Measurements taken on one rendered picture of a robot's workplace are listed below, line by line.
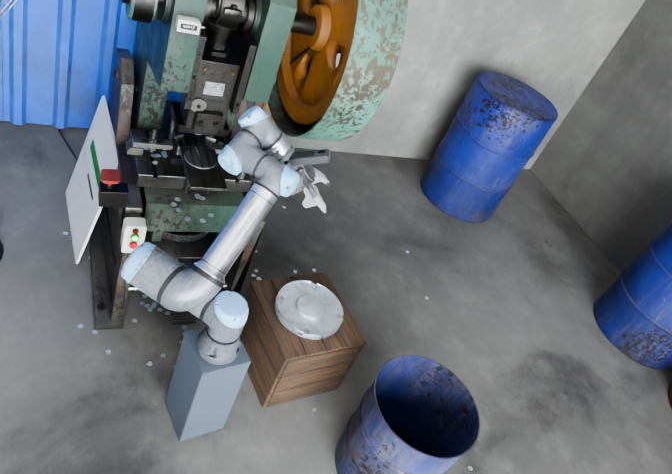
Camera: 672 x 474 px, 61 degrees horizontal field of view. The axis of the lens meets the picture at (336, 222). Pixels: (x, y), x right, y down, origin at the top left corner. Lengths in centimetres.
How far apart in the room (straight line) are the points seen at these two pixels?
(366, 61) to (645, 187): 312
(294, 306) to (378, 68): 103
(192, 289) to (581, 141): 399
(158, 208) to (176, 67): 54
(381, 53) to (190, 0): 62
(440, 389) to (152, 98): 164
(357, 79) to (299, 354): 106
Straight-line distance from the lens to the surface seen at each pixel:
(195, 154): 228
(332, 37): 215
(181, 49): 201
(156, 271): 152
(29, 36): 339
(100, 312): 265
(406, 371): 238
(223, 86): 216
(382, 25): 189
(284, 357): 225
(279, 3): 201
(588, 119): 501
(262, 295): 241
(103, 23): 334
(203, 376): 202
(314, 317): 237
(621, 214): 475
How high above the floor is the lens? 209
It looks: 36 degrees down
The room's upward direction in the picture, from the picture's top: 25 degrees clockwise
